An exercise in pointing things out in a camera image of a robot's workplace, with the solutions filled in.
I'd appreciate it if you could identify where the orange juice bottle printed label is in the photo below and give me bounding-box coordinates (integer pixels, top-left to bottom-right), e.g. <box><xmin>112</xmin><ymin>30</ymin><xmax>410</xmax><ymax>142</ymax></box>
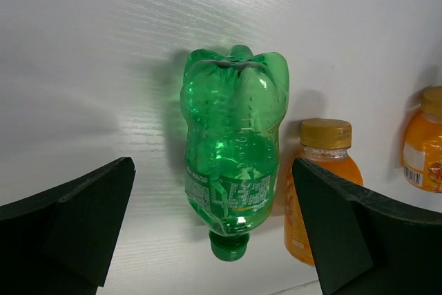
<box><xmin>400</xmin><ymin>86</ymin><xmax>442</xmax><ymax>193</ymax></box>

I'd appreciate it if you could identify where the orange juice bottle gold cap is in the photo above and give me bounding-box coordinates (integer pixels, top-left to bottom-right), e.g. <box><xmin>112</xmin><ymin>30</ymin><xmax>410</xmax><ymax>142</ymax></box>
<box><xmin>283</xmin><ymin>118</ymin><xmax>364</xmax><ymax>267</ymax></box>

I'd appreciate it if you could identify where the green plastic soda bottle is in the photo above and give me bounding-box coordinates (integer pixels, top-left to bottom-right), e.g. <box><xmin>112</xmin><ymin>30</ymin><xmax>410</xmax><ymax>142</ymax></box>
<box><xmin>180</xmin><ymin>45</ymin><xmax>289</xmax><ymax>262</ymax></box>

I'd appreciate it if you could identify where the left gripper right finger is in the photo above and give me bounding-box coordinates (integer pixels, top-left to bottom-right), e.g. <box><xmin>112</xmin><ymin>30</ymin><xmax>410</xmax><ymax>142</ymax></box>
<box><xmin>292</xmin><ymin>158</ymin><xmax>441</xmax><ymax>294</ymax></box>

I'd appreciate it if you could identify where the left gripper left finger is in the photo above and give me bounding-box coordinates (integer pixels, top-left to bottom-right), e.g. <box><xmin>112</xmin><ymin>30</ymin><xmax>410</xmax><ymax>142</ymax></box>
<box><xmin>1</xmin><ymin>157</ymin><xmax>135</xmax><ymax>294</ymax></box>

